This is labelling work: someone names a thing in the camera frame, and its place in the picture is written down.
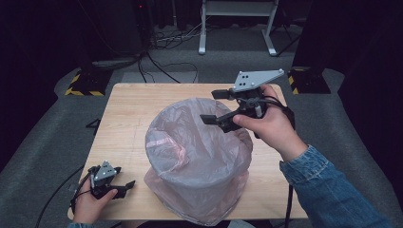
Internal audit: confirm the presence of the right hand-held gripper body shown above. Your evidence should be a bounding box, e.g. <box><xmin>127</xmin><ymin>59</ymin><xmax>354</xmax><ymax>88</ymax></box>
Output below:
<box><xmin>227</xmin><ymin>68</ymin><xmax>285</xmax><ymax>120</ymax></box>

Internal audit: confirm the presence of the black base with yellow stripes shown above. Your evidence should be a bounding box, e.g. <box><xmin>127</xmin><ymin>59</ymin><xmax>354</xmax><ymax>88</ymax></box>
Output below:
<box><xmin>287</xmin><ymin>66</ymin><xmax>333</xmax><ymax>96</ymax></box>
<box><xmin>64</xmin><ymin>67</ymin><xmax>114</xmax><ymax>97</ymax></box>

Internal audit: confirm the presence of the pink plastic trash bag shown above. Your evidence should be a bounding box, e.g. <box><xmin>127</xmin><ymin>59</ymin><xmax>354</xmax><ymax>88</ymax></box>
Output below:
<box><xmin>144</xmin><ymin>97</ymin><xmax>254</xmax><ymax>227</ymax></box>

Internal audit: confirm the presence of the white metal stand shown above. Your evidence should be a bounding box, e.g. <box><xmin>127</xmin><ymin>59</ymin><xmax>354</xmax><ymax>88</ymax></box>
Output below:
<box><xmin>198</xmin><ymin>0</ymin><xmax>280</xmax><ymax>57</ymax></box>

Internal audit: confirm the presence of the person's right hand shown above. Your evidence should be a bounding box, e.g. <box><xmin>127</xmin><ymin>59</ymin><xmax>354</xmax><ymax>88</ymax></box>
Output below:
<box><xmin>232</xmin><ymin>83</ymin><xmax>309</xmax><ymax>162</ymax></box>

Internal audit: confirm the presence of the person's left hand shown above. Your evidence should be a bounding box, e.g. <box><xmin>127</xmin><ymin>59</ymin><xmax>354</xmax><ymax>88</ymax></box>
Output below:
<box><xmin>72</xmin><ymin>187</ymin><xmax>119</xmax><ymax>225</ymax></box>

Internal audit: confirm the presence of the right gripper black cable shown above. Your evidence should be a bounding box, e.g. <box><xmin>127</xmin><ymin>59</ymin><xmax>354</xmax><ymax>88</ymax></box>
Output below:
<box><xmin>236</xmin><ymin>94</ymin><xmax>297</xmax><ymax>228</ymax></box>

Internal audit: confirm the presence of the dark box with red light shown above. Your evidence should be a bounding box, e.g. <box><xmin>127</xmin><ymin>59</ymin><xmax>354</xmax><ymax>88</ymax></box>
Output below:
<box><xmin>132</xmin><ymin>0</ymin><xmax>157</xmax><ymax>49</ymax></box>

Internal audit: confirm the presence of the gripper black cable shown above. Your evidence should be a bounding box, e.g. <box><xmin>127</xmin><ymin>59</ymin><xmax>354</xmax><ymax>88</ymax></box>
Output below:
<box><xmin>236</xmin><ymin>94</ymin><xmax>297</xmax><ymax>228</ymax></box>
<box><xmin>33</xmin><ymin>164</ymin><xmax>97</xmax><ymax>228</ymax></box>

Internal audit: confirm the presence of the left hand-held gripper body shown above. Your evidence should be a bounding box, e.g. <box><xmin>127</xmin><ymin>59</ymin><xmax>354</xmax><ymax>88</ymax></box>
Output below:
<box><xmin>89</xmin><ymin>161</ymin><xmax>125</xmax><ymax>200</ymax></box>

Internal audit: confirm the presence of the black floor cable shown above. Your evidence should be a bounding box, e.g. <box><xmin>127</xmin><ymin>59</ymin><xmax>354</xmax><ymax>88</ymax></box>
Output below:
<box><xmin>136</xmin><ymin>51</ymin><xmax>200</xmax><ymax>85</ymax></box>

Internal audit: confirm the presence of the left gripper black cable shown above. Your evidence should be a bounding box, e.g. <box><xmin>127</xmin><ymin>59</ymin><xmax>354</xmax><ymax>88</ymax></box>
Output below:
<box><xmin>33</xmin><ymin>164</ymin><xmax>97</xmax><ymax>228</ymax></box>

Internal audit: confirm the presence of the black table bracket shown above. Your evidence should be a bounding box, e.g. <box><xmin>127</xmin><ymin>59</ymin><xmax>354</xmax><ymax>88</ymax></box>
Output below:
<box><xmin>85</xmin><ymin>118</ymin><xmax>102</xmax><ymax>136</ymax></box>

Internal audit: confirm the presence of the bundle of floor cables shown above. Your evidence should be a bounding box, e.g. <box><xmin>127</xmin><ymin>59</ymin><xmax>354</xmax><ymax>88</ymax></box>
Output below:
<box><xmin>147</xmin><ymin>14</ymin><xmax>211</xmax><ymax>50</ymax></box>

